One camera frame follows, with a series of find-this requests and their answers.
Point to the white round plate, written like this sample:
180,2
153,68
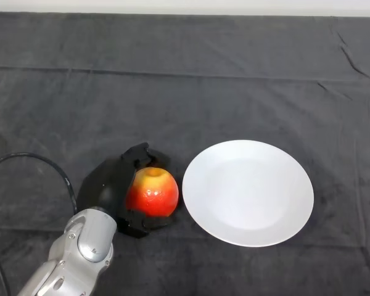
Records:
249,194

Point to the black cloth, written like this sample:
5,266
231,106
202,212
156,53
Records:
185,77

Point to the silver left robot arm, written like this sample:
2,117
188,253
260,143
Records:
77,253

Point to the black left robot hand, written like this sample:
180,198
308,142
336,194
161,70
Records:
108,185

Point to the red yellow apple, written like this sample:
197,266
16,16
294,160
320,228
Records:
154,197

